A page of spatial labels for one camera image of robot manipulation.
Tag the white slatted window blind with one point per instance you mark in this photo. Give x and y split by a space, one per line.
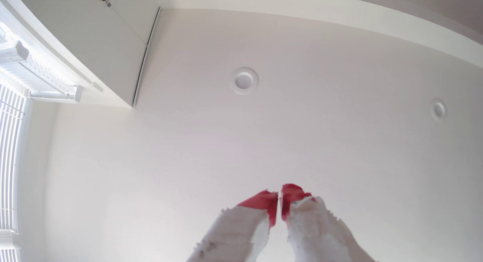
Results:
9 160
7 254
37 73

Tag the round recessed ceiling light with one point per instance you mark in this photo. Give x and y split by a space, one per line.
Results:
244 80
439 110

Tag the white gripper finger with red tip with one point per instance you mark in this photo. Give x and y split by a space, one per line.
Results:
241 231
317 231

